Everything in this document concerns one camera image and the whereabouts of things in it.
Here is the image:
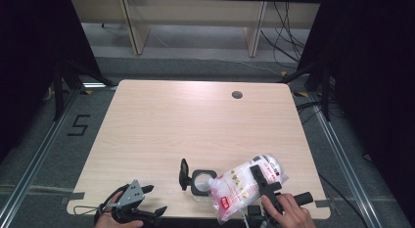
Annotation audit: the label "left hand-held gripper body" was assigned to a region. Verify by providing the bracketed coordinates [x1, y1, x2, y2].
[111, 179, 158, 224]

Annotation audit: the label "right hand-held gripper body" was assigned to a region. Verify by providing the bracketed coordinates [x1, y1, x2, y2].
[247, 181, 315, 228]

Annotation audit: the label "red and white spout pouch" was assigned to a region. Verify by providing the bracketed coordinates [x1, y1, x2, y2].
[208, 153, 290, 225]

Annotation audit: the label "clear jar with black lid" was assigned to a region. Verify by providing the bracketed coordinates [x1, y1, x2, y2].
[178, 158, 219, 203]

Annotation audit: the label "person's right hand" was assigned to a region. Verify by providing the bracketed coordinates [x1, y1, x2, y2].
[260, 193, 317, 228]

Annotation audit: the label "person's left hand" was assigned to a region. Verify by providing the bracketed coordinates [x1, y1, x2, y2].
[94, 190, 145, 228]

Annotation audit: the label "pale floor strip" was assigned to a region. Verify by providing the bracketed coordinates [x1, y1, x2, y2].
[0, 183, 74, 195]

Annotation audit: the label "black metal stand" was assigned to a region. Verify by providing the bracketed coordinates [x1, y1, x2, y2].
[277, 61, 337, 122]
[52, 60, 116, 121]

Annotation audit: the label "black curtain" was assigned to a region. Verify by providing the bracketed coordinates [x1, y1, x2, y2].
[298, 0, 415, 219]
[0, 0, 102, 163]

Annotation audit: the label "black wrist strap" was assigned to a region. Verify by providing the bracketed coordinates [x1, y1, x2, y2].
[93, 183, 130, 224]

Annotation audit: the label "long black cable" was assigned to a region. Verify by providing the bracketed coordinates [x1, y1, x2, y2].
[317, 173, 370, 228]

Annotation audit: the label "aluminium floor rail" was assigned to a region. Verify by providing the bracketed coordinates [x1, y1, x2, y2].
[309, 94, 410, 228]
[0, 87, 81, 227]

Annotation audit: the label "black floor cables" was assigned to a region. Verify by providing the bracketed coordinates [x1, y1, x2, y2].
[295, 100, 327, 124]

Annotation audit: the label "short aluminium rail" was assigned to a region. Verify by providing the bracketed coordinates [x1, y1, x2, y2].
[81, 81, 116, 90]

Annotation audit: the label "bundle of black cables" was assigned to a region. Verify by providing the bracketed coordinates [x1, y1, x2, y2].
[259, 2, 311, 65]

